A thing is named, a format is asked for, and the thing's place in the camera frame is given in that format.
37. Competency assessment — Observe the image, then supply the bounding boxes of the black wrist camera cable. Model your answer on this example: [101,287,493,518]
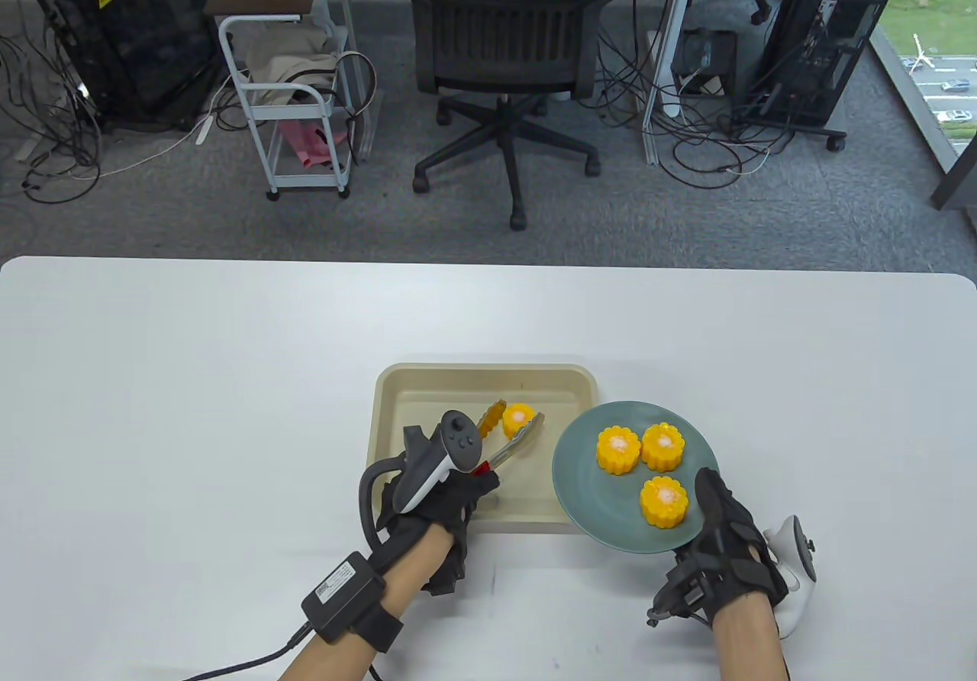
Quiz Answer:
[182,624,314,681]

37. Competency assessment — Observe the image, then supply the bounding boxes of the person's left hand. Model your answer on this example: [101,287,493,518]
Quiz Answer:
[376,467,501,598]

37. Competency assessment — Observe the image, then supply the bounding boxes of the black computer tower yellow sticker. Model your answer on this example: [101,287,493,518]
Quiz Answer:
[23,0,222,132]

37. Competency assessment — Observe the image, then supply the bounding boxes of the teal round plate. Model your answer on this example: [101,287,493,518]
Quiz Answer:
[551,401,721,554]

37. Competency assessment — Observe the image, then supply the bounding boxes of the pink bag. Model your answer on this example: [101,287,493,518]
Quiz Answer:
[276,118,337,170]

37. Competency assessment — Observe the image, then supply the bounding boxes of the black and white controller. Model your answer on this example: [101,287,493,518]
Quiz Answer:
[393,410,484,515]
[763,515,817,641]

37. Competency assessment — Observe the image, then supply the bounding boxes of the person's left forearm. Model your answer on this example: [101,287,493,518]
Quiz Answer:
[279,524,455,681]

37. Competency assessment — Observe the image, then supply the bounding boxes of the beige plastic tray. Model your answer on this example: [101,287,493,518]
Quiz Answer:
[366,363,600,534]

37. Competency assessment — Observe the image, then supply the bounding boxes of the tangle of black floor cables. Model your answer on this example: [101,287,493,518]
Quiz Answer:
[0,32,104,205]
[595,24,798,189]

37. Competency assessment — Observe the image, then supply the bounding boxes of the black and white left controller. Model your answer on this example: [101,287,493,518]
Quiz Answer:
[393,410,484,515]

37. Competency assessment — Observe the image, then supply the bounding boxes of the person's right forearm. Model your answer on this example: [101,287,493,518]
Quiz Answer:
[711,593,791,681]

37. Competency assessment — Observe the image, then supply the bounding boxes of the beige cloth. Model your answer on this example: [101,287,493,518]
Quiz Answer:
[246,27,340,90]

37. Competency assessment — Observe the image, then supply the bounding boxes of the black mesh office chair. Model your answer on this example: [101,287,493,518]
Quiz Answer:
[400,0,617,231]

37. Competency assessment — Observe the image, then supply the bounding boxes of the person's right hand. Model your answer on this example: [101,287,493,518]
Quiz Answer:
[647,468,789,628]

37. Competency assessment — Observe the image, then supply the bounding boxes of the white rolling cart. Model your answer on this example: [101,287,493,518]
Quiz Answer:
[218,15,360,201]

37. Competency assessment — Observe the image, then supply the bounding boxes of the white metal desk leg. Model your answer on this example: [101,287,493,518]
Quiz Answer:
[641,0,703,166]

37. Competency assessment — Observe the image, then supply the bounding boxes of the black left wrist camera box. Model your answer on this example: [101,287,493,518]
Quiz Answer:
[301,551,389,644]

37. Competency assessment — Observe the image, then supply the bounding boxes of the small black equipment box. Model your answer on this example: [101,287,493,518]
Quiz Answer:
[676,28,740,94]

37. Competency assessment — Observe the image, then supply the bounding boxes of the black computer tower on stand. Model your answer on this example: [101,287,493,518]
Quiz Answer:
[733,0,898,151]

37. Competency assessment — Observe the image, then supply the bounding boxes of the red-handled metal kitchen tongs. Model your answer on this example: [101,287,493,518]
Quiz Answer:
[471,399,546,477]

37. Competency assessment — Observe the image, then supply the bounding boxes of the black and white right controller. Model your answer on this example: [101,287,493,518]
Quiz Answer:
[763,515,817,641]

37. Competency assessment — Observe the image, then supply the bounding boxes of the yellow corn chunk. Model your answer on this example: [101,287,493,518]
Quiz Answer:
[596,426,642,476]
[501,403,537,441]
[640,423,686,473]
[640,476,690,529]

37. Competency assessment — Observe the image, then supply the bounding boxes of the grey left glove cable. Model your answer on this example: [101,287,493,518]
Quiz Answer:
[359,458,409,552]

